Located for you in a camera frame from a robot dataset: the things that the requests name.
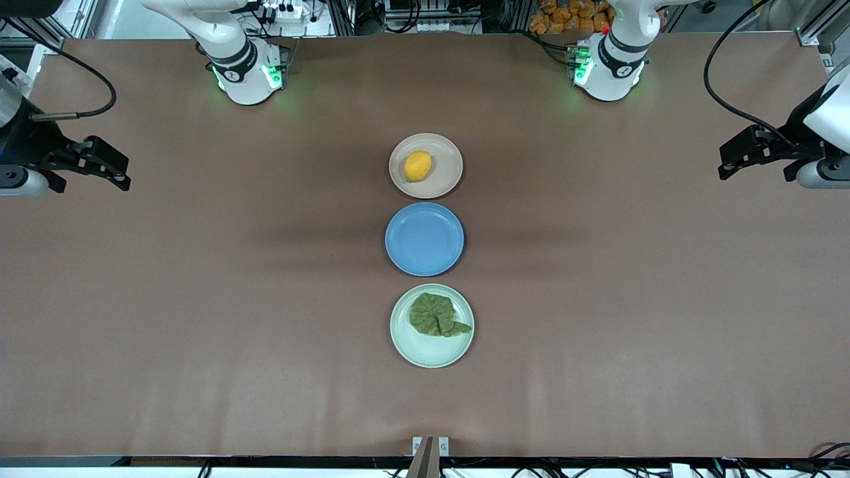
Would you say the yellow lemon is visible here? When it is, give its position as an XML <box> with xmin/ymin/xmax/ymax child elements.
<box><xmin>404</xmin><ymin>150</ymin><xmax>433</xmax><ymax>182</ymax></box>

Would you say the green lettuce leaf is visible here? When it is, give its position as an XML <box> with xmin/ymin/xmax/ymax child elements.
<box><xmin>408</xmin><ymin>292</ymin><xmax>473</xmax><ymax>338</ymax></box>

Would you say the bag of orange items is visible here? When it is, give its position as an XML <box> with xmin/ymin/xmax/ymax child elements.
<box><xmin>529</xmin><ymin>0</ymin><xmax>615</xmax><ymax>35</ymax></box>

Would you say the white power strip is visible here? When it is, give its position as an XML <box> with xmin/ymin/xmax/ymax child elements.
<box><xmin>256</xmin><ymin>2</ymin><xmax>307</xmax><ymax>25</ymax></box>

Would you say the beige plate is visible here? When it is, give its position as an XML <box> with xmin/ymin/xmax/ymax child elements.
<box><xmin>388</xmin><ymin>133</ymin><xmax>464</xmax><ymax>200</ymax></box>

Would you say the blue plate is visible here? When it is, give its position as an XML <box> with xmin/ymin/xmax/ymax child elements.
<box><xmin>384</xmin><ymin>202</ymin><xmax>466</xmax><ymax>278</ymax></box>

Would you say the pale green plate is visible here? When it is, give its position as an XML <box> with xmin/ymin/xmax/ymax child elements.
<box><xmin>389</xmin><ymin>283</ymin><xmax>475</xmax><ymax>369</ymax></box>

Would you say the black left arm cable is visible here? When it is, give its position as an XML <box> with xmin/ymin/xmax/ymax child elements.
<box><xmin>704</xmin><ymin>0</ymin><xmax>798</xmax><ymax>148</ymax></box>

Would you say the aluminium frame profile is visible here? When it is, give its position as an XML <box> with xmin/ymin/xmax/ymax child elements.
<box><xmin>0</xmin><ymin>13</ymin><xmax>67</xmax><ymax>55</ymax></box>
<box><xmin>794</xmin><ymin>0</ymin><xmax>850</xmax><ymax>47</ymax></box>

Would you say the black base cable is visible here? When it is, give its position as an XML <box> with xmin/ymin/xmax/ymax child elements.
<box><xmin>513</xmin><ymin>29</ymin><xmax>577</xmax><ymax>67</ymax></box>

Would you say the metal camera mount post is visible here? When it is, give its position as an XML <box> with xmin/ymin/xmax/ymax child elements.
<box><xmin>406</xmin><ymin>436</ymin><xmax>450</xmax><ymax>478</ymax></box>

